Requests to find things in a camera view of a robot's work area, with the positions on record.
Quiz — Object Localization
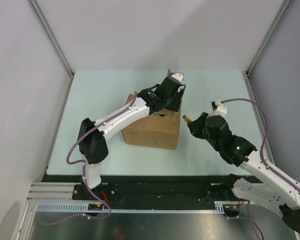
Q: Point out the brown cardboard express box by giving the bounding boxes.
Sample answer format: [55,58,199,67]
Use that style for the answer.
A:
[121,109,181,150]

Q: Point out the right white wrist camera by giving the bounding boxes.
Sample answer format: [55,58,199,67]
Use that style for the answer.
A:
[209,100,228,118]

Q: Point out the aluminium frame post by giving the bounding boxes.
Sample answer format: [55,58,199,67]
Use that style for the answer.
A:
[27,0,74,78]
[245,0,295,76]

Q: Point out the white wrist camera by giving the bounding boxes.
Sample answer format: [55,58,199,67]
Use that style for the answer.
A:
[168,72,184,83]
[209,100,228,118]

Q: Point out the grey slotted cable duct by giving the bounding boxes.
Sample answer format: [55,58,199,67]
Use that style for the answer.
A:
[36,201,239,214]

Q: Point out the left aluminium frame post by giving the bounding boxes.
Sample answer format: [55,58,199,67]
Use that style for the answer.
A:
[27,0,74,78]

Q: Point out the right aluminium frame post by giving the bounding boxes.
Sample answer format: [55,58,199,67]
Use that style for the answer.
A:
[245,0,295,76]

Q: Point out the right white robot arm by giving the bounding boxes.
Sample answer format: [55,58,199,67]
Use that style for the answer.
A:
[186,112,300,234]

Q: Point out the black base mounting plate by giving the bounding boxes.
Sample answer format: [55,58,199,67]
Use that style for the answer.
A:
[42,174,244,207]

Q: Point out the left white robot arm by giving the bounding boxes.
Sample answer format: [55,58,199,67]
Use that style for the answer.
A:
[78,72,186,200]

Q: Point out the yellow utility knife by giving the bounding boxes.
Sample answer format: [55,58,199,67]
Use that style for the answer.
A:
[182,115,192,124]

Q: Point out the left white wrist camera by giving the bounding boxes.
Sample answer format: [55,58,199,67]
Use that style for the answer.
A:
[168,72,184,83]

